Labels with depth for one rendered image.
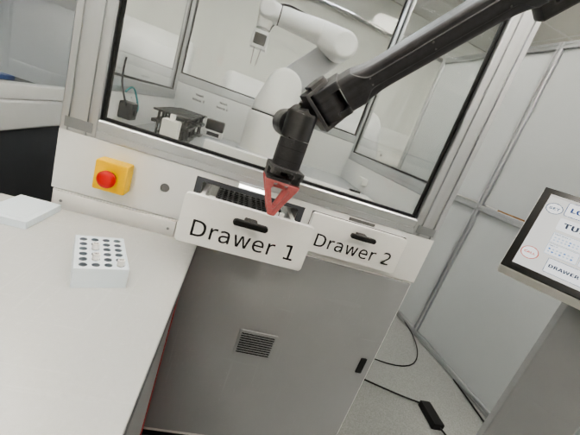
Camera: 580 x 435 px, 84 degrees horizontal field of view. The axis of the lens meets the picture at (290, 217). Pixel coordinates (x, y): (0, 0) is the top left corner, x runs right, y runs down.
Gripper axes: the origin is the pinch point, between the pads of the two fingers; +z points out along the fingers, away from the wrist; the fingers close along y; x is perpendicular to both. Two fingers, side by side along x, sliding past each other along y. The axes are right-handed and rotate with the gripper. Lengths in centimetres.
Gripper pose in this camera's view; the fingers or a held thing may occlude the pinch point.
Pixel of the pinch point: (270, 208)
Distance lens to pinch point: 66.4
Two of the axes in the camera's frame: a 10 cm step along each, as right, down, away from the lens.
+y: -1.4, -3.1, 9.4
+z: -3.3, 9.1, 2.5
